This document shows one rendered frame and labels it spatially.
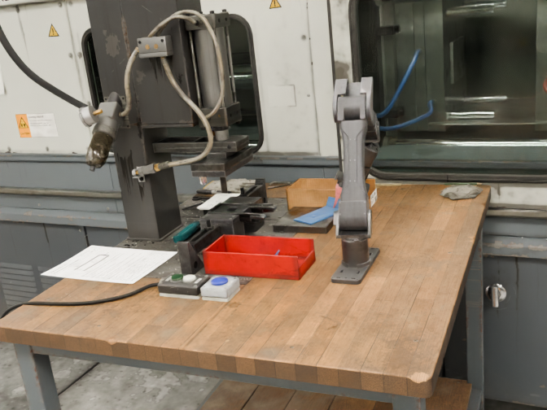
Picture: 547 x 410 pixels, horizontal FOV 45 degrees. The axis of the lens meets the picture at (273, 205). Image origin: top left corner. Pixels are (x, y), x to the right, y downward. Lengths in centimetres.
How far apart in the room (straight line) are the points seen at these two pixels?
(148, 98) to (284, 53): 70
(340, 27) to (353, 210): 84
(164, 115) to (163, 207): 29
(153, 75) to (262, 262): 59
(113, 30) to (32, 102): 131
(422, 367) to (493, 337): 125
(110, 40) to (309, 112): 82
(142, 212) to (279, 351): 80
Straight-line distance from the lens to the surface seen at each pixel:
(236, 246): 173
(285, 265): 156
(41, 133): 313
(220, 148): 179
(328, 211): 195
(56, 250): 327
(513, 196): 222
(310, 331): 134
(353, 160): 158
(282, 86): 240
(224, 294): 150
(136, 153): 190
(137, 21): 182
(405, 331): 133
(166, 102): 181
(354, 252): 157
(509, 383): 254
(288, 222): 190
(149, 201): 192
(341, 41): 225
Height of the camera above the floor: 154
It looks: 18 degrees down
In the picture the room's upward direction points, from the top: 6 degrees counter-clockwise
